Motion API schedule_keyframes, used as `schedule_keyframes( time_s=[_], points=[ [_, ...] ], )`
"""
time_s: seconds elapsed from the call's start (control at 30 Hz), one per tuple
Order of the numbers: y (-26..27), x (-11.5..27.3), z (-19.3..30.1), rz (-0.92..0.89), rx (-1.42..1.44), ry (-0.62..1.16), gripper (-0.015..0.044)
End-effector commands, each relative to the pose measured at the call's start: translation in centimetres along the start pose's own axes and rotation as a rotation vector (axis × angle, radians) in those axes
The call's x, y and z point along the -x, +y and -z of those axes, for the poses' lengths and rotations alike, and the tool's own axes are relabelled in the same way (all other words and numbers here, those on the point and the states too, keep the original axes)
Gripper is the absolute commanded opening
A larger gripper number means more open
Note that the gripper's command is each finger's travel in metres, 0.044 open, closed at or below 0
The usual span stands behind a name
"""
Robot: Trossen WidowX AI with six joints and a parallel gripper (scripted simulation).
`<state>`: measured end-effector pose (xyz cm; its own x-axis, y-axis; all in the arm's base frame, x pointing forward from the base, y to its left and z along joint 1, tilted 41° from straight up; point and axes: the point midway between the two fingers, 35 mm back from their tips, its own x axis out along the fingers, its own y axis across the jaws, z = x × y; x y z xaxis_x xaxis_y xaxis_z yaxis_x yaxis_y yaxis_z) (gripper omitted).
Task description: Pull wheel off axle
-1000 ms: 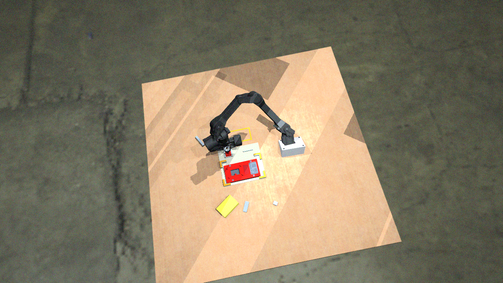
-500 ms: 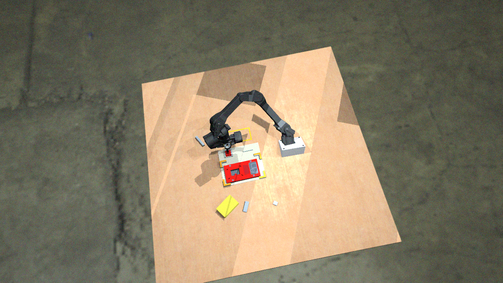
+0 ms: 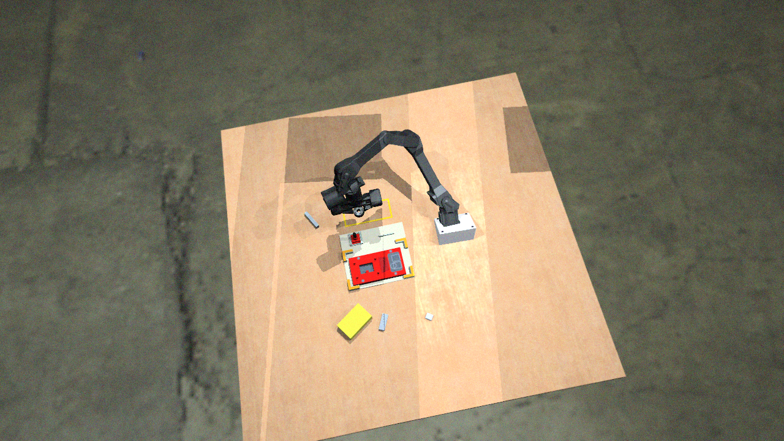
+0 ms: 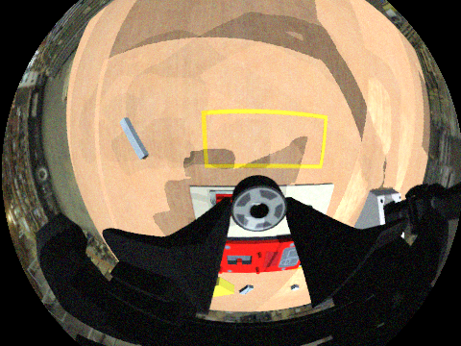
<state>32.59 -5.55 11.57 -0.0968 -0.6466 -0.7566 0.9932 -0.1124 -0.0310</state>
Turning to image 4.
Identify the light blue rectangular bar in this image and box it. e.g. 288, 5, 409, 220
119, 118, 149, 161

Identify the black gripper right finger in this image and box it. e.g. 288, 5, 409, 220
285, 197, 408, 309

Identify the yellow rectangular outline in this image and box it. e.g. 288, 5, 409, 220
201, 109, 328, 169

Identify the black and grey wheel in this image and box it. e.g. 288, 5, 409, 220
230, 174, 288, 232

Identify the yellow rectangular block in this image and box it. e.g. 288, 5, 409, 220
212, 277, 235, 297

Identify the light blue rectangular block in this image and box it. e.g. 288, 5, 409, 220
239, 284, 254, 295

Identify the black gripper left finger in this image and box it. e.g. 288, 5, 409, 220
103, 197, 231, 315

